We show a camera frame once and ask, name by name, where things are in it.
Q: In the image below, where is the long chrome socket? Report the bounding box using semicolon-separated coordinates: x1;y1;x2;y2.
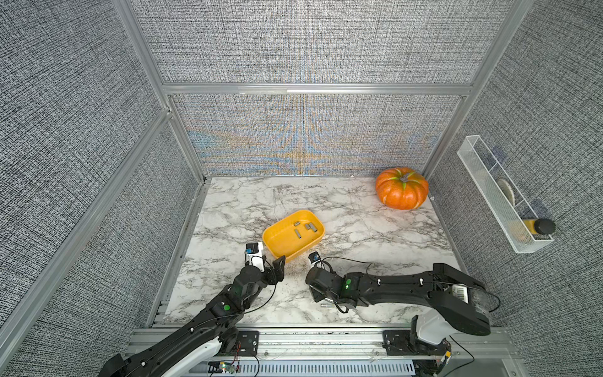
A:
305;223;318;232

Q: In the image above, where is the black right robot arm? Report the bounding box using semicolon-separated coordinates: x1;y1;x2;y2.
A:
306;263;491;347

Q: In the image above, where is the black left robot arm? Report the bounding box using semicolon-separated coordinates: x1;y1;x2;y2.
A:
99;256;286;376

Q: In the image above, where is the yellow plastic storage box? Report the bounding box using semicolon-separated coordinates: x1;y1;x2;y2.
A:
262;210;325;262

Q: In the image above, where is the orange decorative pumpkin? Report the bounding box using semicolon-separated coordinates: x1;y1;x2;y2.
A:
375;167;430;210

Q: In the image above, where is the white brush in shelf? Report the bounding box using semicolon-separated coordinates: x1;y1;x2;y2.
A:
497;178;516;207

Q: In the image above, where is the yellow bottle with black cap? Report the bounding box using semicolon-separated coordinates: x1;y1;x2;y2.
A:
523;218;557;236

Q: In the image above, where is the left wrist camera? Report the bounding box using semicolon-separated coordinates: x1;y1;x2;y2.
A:
244;242;265;272

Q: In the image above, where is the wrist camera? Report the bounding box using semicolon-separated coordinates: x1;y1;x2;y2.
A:
244;242;265;272
309;251;322;265

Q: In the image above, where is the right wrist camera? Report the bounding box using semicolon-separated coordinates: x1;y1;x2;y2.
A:
309;251;322;265

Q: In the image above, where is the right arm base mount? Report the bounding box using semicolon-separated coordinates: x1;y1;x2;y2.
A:
383;312;455;365

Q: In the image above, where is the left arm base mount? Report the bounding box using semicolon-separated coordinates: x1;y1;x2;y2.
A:
219;328;260;357

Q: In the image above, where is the clear acrylic wall shelf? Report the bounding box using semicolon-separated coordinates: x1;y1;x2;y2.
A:
457;135;554;254

